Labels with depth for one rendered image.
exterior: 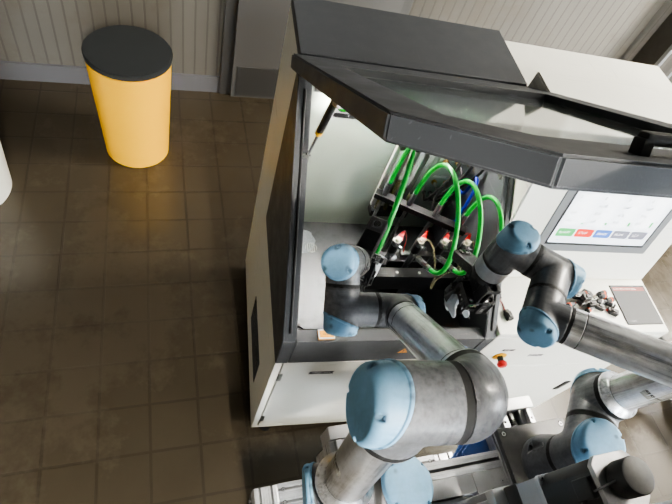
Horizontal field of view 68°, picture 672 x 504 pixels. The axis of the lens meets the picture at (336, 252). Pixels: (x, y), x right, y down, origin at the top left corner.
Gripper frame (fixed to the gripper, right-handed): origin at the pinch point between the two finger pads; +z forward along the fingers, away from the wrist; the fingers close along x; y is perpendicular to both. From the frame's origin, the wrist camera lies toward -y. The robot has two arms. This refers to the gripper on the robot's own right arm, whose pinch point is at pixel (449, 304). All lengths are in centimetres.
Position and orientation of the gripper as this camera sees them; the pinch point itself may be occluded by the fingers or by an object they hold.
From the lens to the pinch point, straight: 134.6
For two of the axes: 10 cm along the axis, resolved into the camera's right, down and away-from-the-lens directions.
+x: 9.6, 0.3, 2.7
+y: 1.3, 8.3, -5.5
